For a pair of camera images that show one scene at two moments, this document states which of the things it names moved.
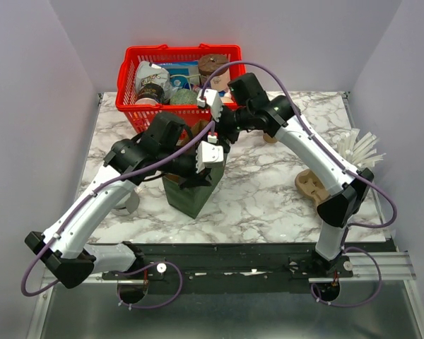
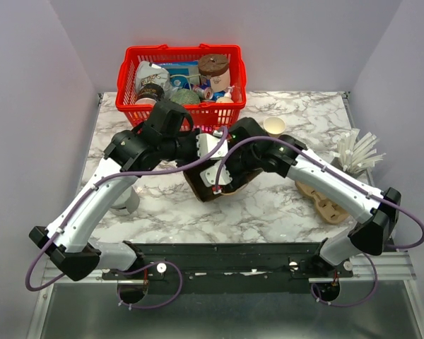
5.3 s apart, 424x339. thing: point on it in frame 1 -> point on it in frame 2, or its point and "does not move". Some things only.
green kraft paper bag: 194,198 -> 203,193
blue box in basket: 183,74 does not move
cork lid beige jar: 208,63 does not move
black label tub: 150,94 does not move
